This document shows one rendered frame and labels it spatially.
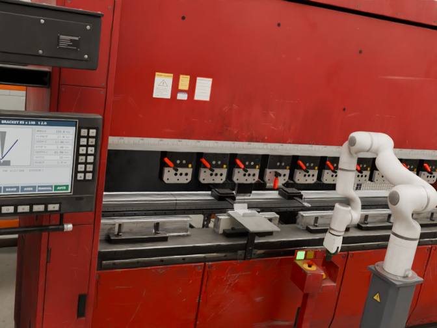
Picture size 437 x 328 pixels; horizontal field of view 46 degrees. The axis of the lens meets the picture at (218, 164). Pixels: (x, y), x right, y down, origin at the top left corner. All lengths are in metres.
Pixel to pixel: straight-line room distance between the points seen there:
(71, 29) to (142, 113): 0.78
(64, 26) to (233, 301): 1.80
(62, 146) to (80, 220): 0.56
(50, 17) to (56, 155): 0.45
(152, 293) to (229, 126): 0.94
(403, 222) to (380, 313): 0.44
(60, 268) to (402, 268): 1.52
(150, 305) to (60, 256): 0.62
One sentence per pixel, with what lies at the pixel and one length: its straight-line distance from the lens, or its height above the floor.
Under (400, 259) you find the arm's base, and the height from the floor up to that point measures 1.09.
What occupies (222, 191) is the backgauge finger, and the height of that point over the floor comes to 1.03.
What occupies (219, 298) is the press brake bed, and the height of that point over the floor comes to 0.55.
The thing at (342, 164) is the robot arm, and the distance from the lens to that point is 2.74.
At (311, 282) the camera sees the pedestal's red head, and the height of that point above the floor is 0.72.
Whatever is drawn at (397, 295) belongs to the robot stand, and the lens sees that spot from 2.48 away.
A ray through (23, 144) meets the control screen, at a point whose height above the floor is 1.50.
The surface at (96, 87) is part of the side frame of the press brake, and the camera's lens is 2.17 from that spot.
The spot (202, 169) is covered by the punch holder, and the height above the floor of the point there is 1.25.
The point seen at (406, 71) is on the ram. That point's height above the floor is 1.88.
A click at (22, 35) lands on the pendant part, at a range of 1.77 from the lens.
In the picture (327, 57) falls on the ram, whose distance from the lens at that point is 2.91.
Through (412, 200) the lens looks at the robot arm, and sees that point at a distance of 2.34.
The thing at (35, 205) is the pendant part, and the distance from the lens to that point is 1.88.
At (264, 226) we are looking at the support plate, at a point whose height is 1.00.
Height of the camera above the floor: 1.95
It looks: 14 degrees down
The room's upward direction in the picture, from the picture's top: 9 degrees clockwise
